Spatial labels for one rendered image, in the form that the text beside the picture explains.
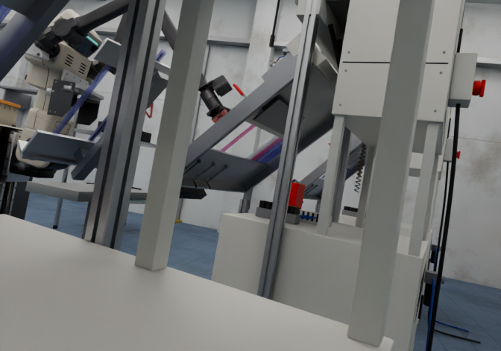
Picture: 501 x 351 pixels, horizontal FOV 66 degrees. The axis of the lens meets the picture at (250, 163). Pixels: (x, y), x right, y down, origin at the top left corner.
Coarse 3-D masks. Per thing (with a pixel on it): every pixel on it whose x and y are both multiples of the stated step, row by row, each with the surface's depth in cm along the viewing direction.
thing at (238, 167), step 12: (204, 156) 154; (216, 156) 160; (228, 156) 166; (240, 156) 174; (192, 168) 158; (204, 168) 164; (216, 168) 170; (228, 168) 178; (240, 168) 185; (252, 168) 194; (264, 168) 203; (216, 180) 183; (228, 180) 191; (240, 180) 200
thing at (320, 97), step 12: (312, 72) 140; (312, 84) 148; (324, 84) 154; (276, 96) 141; (288, 96) 146; (312, 96) 158; (324, 96) 164; (264, 108) 139; (276, 108) 141; (288, 108) 146; (312, 108) 168; (324, 108) 175; (252, 120) 148; (264, 120) 144; (276, 120) 150; (312, 120) 180; (324, 120) 188; (276, 132) 170; (300, 132) 185; (312, 132) 194
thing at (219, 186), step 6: (186, 180) 161; (192, 180) 166; (198, 180) 170; (204, 180) 175; (186, 186) 160; (192, 186) 163; (198, 186) 167; (204, 186) 171; (210, 186) 176; (216, 186) 181; (222, 186) 187; (228, 186) 193; (234, 186) 199; (240, 186) 206; (240, 192) 204
